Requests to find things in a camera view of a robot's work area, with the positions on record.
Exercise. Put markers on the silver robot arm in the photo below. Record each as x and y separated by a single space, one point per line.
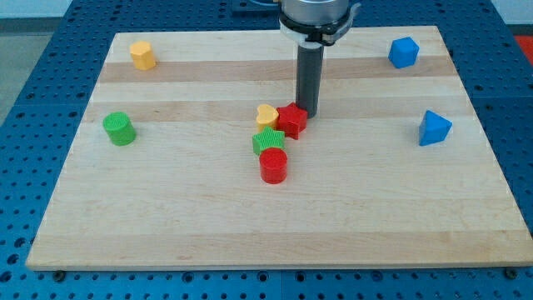
317 23

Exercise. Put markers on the blue triangle block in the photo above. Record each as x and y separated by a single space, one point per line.
433 128

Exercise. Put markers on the green star block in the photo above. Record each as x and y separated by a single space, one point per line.
267 138

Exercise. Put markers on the red cylinder block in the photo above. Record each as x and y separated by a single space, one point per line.
273 165

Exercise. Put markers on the yellow heart block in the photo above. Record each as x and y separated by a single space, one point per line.
267 117

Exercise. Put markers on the red star block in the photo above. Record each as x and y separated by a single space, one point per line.
291 120

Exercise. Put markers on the wooden board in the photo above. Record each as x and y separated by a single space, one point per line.
360 191

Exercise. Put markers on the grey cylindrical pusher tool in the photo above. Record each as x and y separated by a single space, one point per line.
308 78

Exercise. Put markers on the green cylinder block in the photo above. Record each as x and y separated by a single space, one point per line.
119 128

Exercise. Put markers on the yellow hexagon block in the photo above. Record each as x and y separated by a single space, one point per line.
142 55

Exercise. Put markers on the blue cube block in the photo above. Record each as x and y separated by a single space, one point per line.
403 52

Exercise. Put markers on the red object at edge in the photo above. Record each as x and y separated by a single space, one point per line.
526 44

